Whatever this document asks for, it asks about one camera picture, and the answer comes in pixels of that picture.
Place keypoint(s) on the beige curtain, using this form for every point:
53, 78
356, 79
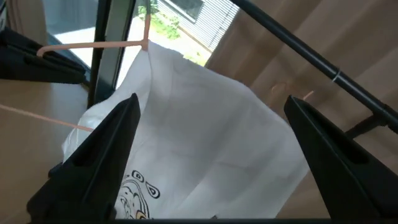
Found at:
28, 18
342, 37

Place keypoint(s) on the pink clothes hanger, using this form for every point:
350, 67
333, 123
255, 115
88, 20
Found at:
93, 45
308, 95

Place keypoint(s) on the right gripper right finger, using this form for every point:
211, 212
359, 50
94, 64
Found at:
342, 186

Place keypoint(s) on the white garment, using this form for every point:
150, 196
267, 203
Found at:
202, 124

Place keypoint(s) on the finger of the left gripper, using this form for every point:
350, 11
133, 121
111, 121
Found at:
31, 65

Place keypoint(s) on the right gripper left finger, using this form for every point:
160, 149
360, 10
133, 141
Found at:
93, 186

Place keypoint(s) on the black clothes rack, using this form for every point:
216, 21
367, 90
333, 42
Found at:
295, 42

